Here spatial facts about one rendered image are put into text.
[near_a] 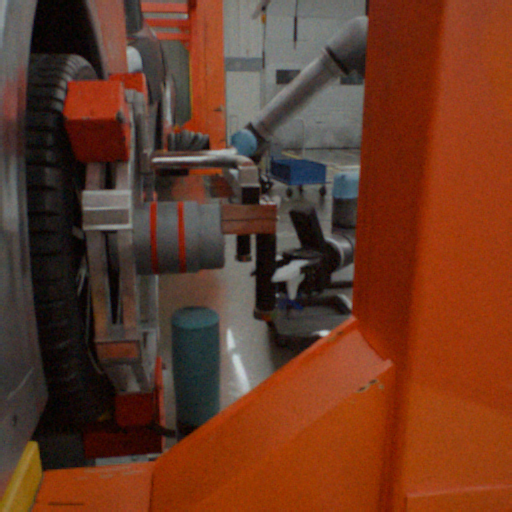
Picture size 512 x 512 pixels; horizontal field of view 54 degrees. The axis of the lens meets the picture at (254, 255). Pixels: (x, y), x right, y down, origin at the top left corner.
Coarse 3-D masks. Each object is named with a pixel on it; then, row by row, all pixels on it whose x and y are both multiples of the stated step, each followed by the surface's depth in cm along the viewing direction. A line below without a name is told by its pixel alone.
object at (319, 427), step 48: (336, 336) 57; (288, 384) 56; (336, 384) 51; (384, 384) 47; (240, 432) 54; (288, 432) 48; (336, 432) 48; (384, 432) 49; (48, 480) 58; (96, 480) 58; (144, 480) 58; (192, 480) 52; (240, 480) 48; (288, 480) 49; (336, 480) 49; (384, 480) 50
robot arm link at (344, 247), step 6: (330, 240) 99; (336, 240) 100; (342, 240) 101; (342, 246) 99; (348, 246) 101; (342, 252) 99; (348, 252) 100; (342, 258) 99; (348, 258) 101; (342, 264) 99; (348, 264) 102
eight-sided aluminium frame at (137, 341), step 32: (128, 96) 79; (96, 192) 69; (128, 192) 70; (96, 224) 69; (128, 224) 69; (96, 256) 70; (128, 256) 71; (96, 288) 71; (128, 288) 72; (96, 320) 73; (128, 320) 73; (96, 352) 75; (128, 352) 75; (128, 384) 92
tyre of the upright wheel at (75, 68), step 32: (32, 64) 76; (64, 64) 77; (32, 96) 69; (64, 96) 71; (32, 128) 67; (64, 128) 69; (32, 160) 65; (64, 160) 68; (32, 192) 64; (64, 192) 68; (32, 224) 64; (64, 224) 67; (32, 256) 64; (64, 256) 66; (64, 288) 66; (64, 320) 67; (64, 352) 68; (64, 384) 71; (96, 384) 85; (64, 416) 79; (96, 416) 86
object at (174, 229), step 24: (144, 216) 92; (168, 216) 92; (192, 216) 93; (216, 216) 94; (144, 240) 91; (168, 240) 91; (192, 240) 92; (216, 240) 93; (144, 264) 93; (168, 264) 93; (192, 264) 94; (216, 264) 96
